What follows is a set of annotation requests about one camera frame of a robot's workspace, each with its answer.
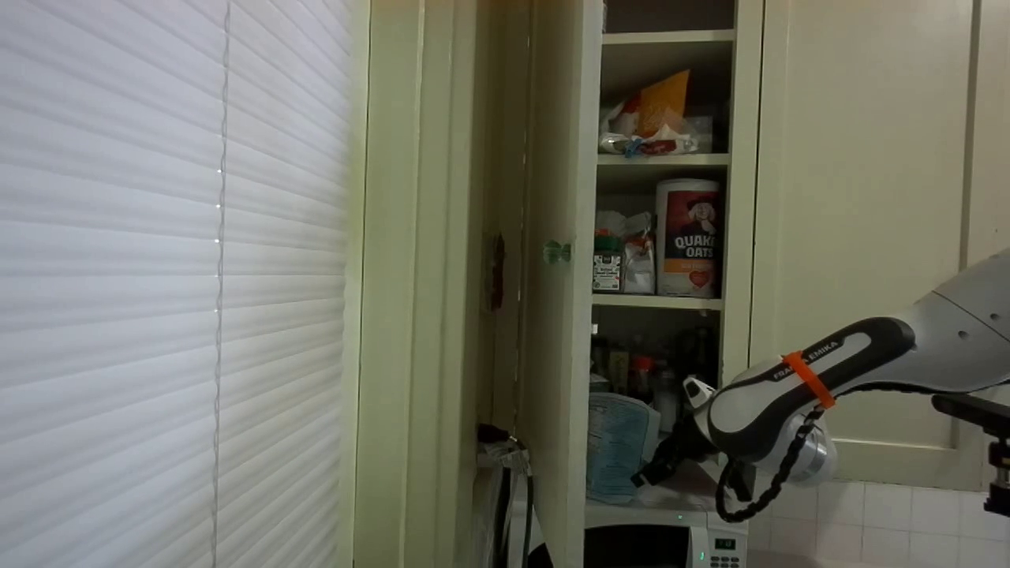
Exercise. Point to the black white striped towel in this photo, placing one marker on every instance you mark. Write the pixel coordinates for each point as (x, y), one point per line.
(521, 522)

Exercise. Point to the white microwave oven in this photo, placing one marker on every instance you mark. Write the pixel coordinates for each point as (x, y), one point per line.
(675, 526)

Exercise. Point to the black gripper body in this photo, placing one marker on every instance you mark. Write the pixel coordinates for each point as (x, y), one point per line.
(689, 427)

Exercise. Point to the cream closed cabinet door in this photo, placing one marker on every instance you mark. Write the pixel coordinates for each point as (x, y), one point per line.
(864, 136)

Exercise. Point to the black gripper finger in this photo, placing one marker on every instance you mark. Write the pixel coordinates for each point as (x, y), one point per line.
(650, 471)

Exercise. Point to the dark bottle with red cap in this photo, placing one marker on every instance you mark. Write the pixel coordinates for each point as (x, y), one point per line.
(645, 376)

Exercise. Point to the red oats canister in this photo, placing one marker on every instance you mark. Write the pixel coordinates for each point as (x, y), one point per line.
(689, 239)

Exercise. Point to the orange snack packet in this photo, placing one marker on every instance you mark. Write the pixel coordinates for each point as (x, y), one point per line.
(665, 104)

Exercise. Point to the dark towel rack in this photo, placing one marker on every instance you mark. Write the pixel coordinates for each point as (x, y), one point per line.
(493, 432)

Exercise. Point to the small white green bag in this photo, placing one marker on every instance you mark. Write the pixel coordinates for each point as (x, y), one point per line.
(607, 256)

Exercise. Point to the clear plastic bag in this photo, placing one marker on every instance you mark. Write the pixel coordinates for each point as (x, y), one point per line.
(634, 136)

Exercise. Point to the cream open cabinet door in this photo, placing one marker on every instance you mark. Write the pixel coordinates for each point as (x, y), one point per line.
(556, 350)

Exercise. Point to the white patterned food bag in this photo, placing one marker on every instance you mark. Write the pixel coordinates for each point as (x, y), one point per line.
(639, 256)

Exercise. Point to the brown slim bottle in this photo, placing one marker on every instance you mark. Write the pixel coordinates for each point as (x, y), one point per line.
(621, 369)

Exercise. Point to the white small bottle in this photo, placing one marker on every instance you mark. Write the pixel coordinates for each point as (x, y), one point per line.
(666, 395)

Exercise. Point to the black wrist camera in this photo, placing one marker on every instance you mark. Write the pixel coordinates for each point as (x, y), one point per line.
(811, 457)

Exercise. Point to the white window blind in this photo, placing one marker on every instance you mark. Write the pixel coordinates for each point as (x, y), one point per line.
(167, 286)

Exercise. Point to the narrow cream cabinet door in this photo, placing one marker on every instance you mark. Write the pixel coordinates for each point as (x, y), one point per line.
(993, 128)

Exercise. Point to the cream open shelf cabinet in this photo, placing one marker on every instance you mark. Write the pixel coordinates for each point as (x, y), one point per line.
(744, 209)

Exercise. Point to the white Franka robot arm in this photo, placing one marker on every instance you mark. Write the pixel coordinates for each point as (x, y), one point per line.
(926, 335)

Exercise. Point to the green sticker on door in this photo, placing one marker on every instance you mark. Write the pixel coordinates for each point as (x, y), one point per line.
(556, 251)

